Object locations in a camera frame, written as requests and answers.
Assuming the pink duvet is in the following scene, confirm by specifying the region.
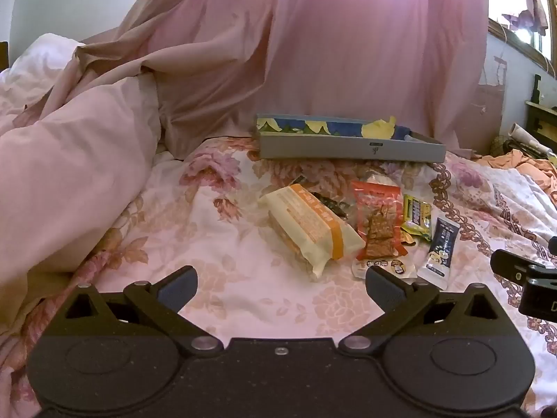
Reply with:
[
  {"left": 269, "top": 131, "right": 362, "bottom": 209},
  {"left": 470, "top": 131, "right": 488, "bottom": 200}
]
[{"left": 0, "top": 32, "right": 163, "bottom": 329}]

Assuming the white dark blue bar packet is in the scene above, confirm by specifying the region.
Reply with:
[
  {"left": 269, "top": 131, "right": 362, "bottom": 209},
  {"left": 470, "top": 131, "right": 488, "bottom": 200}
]
[{"left": 416, "top": 217, "right": 461, "bottom": 291}]

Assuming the cream orange bread packet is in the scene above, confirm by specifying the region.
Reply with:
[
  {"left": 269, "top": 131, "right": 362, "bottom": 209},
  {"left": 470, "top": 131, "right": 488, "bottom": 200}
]
[{"left": 258, "top": 184, "right": 367, "bottom": 282}]

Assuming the dark snack packet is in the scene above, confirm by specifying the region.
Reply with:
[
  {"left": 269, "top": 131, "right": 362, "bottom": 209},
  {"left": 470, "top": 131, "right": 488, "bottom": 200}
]
[{"left": 292, "top": 176, "right": 350, "bottom": 219}]

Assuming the red snack packet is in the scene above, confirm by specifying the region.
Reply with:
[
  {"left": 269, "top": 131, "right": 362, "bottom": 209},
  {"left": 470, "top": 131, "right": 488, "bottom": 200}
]
[{"left": 350, "top": 180, "right": 410, "bottom": 262}]

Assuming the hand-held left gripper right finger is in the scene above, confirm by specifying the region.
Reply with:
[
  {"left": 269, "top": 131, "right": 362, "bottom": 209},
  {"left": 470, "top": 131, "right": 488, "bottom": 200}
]
[{"left": 338, "top": 265, "right": 512, "bottom": 355}]

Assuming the purple hanging cloth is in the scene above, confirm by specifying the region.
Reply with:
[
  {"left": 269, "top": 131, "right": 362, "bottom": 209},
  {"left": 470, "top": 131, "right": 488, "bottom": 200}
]
[{"left": 502, "top": 8, "right": 550, "bottom": 34}]

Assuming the orange cloth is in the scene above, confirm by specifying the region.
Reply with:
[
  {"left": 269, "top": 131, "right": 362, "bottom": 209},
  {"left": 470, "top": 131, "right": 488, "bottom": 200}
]
[{"left": 474, "top": 148, "right": 557, "bottom": 206}]

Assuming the floral bed sheet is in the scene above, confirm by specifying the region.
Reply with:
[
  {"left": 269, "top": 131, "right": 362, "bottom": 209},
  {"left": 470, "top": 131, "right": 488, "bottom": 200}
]
[{"left": 0, "top": 136, "right": 557, "bottom": 418}]

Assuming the wooden side table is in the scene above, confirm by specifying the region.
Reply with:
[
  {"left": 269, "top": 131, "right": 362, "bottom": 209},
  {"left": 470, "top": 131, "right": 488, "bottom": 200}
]
[{"left": 524, "top": 74, "right": 557, "bottom": 151}]

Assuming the yellow cracker packet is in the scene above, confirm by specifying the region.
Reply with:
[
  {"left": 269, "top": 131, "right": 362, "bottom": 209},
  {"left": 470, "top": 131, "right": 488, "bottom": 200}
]
[{"left": 400, "top": 194, "right": 434, "bottom": 243}]

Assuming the pink curtain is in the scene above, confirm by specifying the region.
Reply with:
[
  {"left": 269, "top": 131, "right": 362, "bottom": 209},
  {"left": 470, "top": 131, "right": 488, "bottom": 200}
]
[{"left": 26, "top": 0, "right": 508, "bottom": 160}]

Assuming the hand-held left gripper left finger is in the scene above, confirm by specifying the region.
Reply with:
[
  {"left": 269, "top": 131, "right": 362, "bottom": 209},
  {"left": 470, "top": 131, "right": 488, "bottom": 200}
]
[{"left": 44, "top": 265, "right": 225, "bottom": 355}]

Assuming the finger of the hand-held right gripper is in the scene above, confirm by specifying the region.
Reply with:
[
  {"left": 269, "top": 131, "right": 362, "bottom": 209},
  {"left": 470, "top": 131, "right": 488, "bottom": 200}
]
[{"left": 490, "top": 235, "right": 557, "bottom": 282}]

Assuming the grey tray with blue-yellow lining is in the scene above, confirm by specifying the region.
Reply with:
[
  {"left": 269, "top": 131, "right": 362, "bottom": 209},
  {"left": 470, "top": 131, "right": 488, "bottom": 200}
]
[{"left": 251, "top": 113, "right": 447, "bottom": 164}]

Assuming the rolled paper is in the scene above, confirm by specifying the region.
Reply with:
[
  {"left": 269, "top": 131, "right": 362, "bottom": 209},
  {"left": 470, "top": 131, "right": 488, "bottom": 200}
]
[{"left": 509, "top": 123, "right": 556, "bottom": 158}]

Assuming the small white snack packet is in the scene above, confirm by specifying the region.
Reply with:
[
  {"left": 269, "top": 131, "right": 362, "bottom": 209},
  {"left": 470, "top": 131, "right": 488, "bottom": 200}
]
[{"left": 350, "top": 258, "right": 419, "bottom": 280}]

